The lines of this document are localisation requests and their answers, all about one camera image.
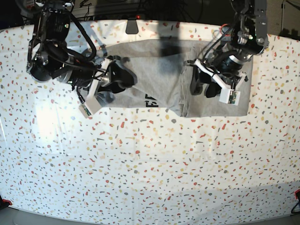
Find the red clamp corner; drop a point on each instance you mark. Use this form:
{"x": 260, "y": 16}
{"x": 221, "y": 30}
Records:
{"x": 4, "y": 203}
{"x": 297, "y": 195}

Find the red clamp right corner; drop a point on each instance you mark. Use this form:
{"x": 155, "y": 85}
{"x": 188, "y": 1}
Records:
{"x": 297, "y": 195}

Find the grey T-shirt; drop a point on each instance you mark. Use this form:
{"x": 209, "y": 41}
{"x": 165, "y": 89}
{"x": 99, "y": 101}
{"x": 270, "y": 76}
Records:
{"x": 163, "y": 79}

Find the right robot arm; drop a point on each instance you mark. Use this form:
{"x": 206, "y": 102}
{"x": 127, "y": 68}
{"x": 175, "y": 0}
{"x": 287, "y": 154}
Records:
{"x": 50, "y": 58}

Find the power strip with red light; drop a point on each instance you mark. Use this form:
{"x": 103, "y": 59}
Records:
{"x": 117, "y": 17}

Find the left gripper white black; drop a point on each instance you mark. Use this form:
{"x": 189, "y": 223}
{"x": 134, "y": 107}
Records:
{"x": 222, "y": 75}

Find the black camera mount foot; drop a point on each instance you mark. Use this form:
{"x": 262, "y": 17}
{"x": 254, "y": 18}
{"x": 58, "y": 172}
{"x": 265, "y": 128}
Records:
{"x": 132, "y": 28}

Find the red clamp left corner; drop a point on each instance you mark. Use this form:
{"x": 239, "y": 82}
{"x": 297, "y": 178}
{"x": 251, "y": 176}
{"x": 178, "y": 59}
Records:
{"x": 4, "y": 203}

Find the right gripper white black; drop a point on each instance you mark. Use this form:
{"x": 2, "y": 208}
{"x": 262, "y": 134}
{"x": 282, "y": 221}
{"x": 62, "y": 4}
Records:
{"x": 97, "y": 89}

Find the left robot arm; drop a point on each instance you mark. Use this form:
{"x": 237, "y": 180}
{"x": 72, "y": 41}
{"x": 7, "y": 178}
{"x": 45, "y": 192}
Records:
{"x": 247, "y": 32}

